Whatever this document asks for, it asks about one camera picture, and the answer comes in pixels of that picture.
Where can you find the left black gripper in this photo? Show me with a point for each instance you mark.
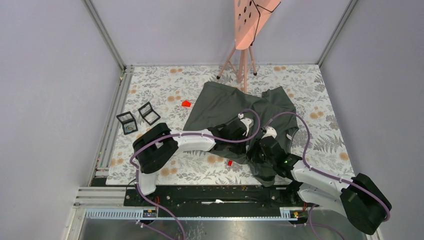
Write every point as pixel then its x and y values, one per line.
pixel 239 150

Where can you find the black frame display box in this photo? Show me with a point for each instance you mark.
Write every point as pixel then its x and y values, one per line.
pixel 148 114
pixel 128 122

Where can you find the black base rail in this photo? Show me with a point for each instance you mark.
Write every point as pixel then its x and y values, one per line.
pixel 220 201

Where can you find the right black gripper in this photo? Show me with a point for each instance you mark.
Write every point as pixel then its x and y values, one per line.
pixel 252 153

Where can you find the dark grey t-shirt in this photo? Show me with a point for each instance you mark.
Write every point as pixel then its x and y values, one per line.
pixel 219 104

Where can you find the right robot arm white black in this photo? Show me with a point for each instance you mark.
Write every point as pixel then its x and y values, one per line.
pixel 357 198

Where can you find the red house-shaped toy block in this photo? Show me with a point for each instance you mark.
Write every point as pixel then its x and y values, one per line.
pixel 186 104

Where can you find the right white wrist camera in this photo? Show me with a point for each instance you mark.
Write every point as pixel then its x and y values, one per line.
pixel 269 131

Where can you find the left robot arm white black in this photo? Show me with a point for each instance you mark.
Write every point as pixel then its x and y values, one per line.
pixel 154 149

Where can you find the pink music stand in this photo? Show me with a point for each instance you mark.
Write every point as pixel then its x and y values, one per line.
pixel 250 16

